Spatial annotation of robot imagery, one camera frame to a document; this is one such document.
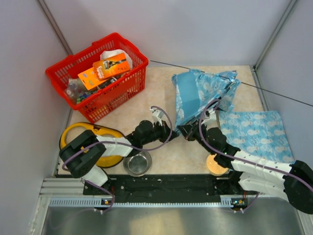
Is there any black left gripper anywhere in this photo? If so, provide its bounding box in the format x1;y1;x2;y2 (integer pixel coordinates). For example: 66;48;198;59
141;120;179;146

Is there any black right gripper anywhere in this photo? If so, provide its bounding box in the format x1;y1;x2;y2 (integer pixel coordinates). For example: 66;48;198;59
179;118;217;155

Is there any blue patterned pet tent fabric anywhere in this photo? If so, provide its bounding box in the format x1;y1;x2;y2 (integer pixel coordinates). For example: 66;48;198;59
171;69;241;131

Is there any thin black tent pole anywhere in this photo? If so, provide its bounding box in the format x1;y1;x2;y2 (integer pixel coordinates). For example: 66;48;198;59
150;60;313;107

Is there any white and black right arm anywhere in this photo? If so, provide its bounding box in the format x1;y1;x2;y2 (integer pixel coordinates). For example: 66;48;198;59
178;123;313;214

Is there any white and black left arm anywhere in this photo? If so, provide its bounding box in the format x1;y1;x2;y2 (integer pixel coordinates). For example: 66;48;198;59
59;120;178;194

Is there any stainless steel pet bowl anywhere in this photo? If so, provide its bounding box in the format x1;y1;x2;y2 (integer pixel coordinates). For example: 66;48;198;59
123;151;152;177

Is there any yellow double pet bowl holder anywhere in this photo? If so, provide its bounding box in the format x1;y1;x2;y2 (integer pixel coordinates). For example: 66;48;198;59
59;122;124;168

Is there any blue patterned tent mat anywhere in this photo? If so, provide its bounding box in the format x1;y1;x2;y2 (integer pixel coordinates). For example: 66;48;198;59
219;111;295;163

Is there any orange round lid jar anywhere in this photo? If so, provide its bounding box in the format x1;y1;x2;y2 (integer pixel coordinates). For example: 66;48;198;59
206;154;229;176

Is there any black instant noodle cup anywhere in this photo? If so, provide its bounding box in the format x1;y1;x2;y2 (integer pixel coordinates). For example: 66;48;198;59
98;76;121;89

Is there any red plastic shopping basket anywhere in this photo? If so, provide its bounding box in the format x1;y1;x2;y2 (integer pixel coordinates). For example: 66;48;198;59
45;32;149;123

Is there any orange Gillette razor box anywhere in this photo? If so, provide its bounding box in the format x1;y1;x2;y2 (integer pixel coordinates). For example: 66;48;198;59
93;53;131;80

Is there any blue green scouring pad pack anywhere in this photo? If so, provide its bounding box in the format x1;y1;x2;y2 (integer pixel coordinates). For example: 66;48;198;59
76;94;89;104

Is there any orange Scrub Daddy sponge pack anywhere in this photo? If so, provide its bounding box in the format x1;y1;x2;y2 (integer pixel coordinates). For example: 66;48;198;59
78;67;108;91

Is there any white plastic bag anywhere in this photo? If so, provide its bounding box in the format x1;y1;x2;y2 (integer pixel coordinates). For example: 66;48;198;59
100;49;133;70

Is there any clear plastic bottle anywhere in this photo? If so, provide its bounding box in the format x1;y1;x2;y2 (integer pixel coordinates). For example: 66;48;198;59
65;83;84;100

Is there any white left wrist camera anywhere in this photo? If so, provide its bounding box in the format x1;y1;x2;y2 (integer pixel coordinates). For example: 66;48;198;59
150;108;164;126

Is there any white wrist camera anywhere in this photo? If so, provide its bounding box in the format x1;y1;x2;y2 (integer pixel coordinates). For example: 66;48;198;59
202;109;217;125
150;108;164;126

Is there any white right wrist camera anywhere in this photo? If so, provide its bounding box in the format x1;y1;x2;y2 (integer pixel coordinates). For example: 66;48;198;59
202;109;217;125

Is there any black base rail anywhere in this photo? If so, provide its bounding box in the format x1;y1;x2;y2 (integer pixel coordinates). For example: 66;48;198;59
83;174;247;203

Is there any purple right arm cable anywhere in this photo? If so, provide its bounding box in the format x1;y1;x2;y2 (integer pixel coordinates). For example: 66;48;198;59
198;98;313;213

